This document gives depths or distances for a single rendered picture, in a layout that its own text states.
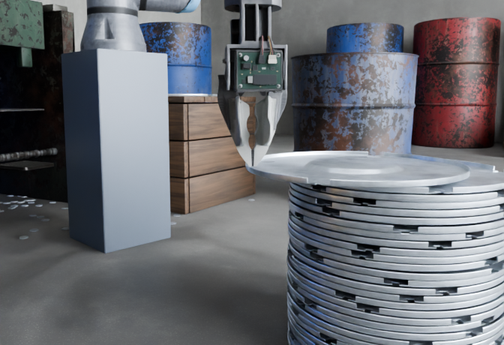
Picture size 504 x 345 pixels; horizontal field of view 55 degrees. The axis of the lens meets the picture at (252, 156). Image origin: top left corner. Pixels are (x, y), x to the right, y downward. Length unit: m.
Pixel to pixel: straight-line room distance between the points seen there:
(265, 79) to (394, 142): 1.03
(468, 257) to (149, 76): 0.81
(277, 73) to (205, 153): 0.94
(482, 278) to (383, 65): 1.00
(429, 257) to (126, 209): 0.76
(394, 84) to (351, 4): 2.94
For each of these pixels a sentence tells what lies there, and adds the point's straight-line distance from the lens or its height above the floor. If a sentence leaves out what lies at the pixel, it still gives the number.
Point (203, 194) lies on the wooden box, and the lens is 1.51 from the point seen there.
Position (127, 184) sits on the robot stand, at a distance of 1.14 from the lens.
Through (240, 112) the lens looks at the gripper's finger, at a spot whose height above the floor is 0.33.
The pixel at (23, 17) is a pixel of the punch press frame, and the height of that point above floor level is 0.59.
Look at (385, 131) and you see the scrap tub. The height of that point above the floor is 0.24.
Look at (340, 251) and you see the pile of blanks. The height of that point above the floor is 0.17.
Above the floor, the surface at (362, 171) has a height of 0.26.
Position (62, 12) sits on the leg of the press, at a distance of 1.70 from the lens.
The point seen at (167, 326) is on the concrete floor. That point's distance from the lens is 0.79.
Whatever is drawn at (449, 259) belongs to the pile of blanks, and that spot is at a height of 0.17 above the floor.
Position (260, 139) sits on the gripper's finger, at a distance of 0.63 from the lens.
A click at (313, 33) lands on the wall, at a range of 4.51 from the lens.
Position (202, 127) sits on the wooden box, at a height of 0.26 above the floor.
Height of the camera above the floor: 0.35
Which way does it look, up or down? 7 degrees down
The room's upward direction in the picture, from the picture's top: straight up
